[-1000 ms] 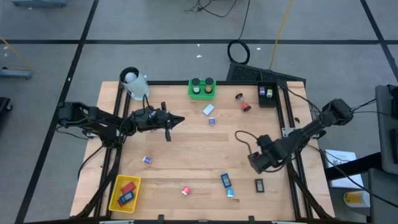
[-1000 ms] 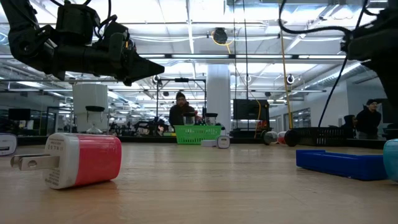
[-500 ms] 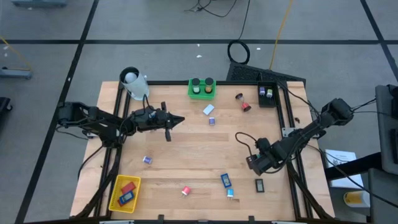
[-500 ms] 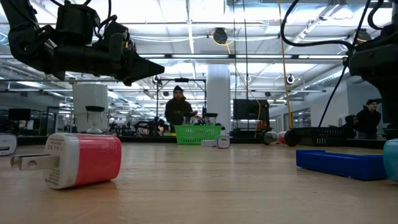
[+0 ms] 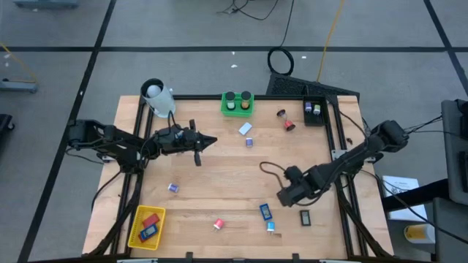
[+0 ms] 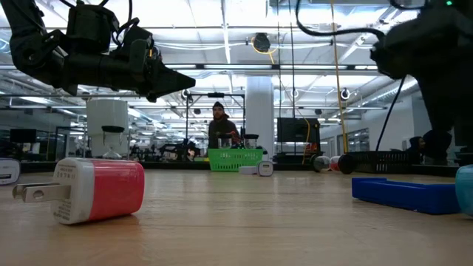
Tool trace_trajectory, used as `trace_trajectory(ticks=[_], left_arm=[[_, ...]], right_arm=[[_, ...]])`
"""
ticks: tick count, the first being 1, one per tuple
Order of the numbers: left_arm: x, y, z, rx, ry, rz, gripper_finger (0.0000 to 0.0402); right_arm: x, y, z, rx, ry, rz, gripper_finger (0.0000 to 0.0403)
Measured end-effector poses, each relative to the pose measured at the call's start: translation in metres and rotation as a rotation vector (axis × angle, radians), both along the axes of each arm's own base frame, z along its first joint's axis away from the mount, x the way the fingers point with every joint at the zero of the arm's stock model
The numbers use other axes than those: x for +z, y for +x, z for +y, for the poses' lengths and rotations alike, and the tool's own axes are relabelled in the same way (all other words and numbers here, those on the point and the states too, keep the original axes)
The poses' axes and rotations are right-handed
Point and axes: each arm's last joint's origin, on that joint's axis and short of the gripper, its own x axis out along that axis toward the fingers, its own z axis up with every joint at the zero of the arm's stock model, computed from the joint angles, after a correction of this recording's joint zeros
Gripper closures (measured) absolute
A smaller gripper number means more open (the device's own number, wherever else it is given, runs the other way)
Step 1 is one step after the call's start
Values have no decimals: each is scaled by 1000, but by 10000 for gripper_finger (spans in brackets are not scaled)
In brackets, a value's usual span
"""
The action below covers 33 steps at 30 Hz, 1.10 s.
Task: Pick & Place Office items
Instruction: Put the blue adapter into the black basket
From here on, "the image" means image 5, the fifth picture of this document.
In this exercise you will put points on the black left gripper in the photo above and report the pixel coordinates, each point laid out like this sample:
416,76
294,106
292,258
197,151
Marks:
183,144

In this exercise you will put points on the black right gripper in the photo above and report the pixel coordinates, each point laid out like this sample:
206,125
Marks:
296,193

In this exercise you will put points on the white eraser block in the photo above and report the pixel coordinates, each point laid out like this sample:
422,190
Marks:
245,128

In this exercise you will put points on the light blue usb charger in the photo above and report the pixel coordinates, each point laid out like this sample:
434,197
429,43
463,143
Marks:
270,226

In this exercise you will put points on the orange sand hourglass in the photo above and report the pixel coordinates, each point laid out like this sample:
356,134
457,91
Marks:
245,100

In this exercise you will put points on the red sand hourglass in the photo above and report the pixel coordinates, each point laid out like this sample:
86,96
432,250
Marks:
289,125

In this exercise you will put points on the green usb wall charger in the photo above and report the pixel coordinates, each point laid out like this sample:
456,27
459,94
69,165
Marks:
316,109

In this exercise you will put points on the solid red rectangular box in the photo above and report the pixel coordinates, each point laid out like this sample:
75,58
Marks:
151,220

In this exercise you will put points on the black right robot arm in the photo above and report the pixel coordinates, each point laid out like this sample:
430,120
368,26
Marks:
351,157

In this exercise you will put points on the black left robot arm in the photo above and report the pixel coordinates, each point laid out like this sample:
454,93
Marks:
117,140

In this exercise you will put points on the black digital timer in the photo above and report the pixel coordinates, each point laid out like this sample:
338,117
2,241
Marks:
305,217

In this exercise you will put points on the green plastic basket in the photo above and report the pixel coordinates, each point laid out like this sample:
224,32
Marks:
237,113

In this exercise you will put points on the white cylindrical can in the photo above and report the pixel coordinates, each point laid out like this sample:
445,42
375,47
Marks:
161,100

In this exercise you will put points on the black plastic basket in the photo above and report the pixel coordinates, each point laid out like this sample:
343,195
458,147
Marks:
321,120

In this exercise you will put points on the silver aluminium bar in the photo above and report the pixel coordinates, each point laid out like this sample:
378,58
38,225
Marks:
137,261
334,261

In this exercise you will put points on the yellow plastic basket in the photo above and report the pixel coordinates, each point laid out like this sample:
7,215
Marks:
135,215

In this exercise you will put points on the black floor mat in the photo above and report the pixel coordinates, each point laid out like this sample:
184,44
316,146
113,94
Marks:
314,89

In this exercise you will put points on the white paper sheet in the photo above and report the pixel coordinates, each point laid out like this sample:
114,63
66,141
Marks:
402,190

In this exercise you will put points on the grey cabinet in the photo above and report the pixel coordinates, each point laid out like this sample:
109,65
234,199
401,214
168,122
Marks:
455,146

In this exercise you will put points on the grey floor base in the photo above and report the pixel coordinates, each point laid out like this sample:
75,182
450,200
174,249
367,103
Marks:
18,85

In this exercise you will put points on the pink usb wall charger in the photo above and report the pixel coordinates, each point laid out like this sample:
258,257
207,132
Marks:
218,223

